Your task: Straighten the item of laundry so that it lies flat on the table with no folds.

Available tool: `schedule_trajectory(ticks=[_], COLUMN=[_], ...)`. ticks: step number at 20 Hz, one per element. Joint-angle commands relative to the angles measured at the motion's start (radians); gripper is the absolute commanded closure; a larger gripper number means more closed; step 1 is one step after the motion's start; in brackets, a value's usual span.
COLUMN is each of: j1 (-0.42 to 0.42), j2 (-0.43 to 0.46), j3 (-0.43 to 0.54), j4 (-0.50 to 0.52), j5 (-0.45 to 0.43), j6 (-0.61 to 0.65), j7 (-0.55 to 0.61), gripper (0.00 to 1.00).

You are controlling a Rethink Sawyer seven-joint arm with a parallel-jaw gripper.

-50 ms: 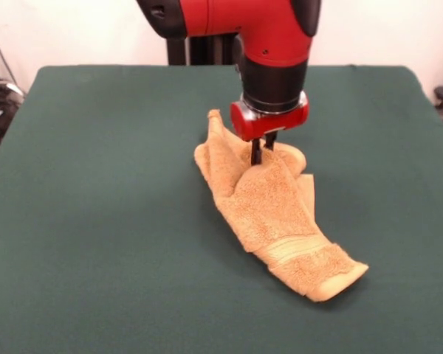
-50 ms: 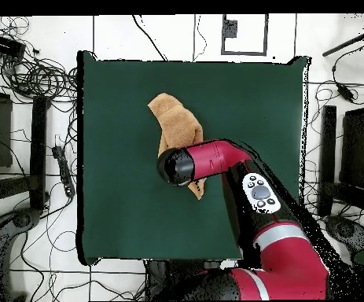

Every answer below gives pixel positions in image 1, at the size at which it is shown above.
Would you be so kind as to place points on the tan terry cloth towel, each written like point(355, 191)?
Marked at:
point(273, 206)

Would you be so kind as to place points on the dark green table cloth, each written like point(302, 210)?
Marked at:
point(96, 221)

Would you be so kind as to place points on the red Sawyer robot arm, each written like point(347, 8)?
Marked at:
point(266, 33)

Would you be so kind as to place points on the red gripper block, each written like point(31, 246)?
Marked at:
point(269, 123)

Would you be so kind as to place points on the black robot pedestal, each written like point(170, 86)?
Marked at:
point(214, 49)

